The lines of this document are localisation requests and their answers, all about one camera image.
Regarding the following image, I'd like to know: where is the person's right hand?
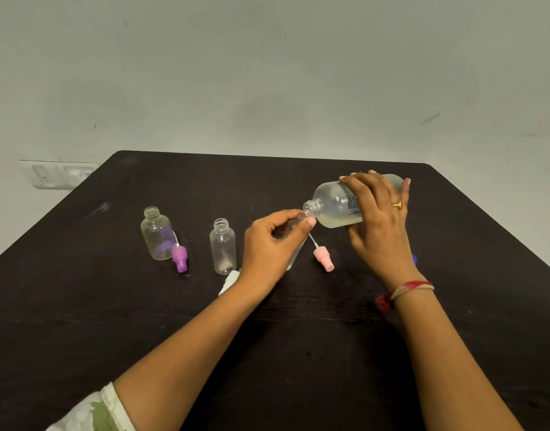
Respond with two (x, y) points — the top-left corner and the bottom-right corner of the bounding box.
(339, 170), (423, 292)

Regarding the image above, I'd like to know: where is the person's left hand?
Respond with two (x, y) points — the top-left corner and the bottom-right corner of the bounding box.
(238, 209), (317, 302)

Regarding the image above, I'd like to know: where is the small clear bottle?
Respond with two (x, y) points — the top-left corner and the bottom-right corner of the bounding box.
(210, 218), (238, 276)
(285, 213), (308, 271)

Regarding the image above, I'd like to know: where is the white spray cap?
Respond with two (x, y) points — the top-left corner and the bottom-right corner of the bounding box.
(218, 269), (241, 297)

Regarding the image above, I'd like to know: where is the pink spray cap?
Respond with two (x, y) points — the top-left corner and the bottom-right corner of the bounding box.
(308, 233), (336, 272)

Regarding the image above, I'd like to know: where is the large clear bottle blue label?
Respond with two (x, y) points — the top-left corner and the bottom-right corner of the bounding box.
(303, 173), (405, 229)

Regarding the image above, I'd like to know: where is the purple spray cap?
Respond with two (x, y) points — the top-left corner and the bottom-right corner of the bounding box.
(171, 230), (189, 274)

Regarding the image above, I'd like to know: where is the small round bottle purple print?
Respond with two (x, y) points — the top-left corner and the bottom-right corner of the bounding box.
(140, 207), (176, 262)

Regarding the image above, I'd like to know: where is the person's left forearm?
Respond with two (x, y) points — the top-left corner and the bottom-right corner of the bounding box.
(113, 282), (269, 431)

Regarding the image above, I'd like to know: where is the person's right forearm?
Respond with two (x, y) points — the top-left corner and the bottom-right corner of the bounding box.
(393, 287), (525, 431)

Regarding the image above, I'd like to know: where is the red thread wristband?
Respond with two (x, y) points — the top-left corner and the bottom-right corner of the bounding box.
(375, 280), (435, 313)

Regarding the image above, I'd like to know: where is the white plug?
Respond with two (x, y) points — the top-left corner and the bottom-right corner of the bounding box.
(64, 165), (94, 187)

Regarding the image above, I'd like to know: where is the green floral left sleeve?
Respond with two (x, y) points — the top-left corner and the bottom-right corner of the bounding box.
(46, 383), (137, 431)

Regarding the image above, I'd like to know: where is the white wall socket panel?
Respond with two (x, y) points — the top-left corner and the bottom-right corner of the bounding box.
(19, 160), (100, 191)

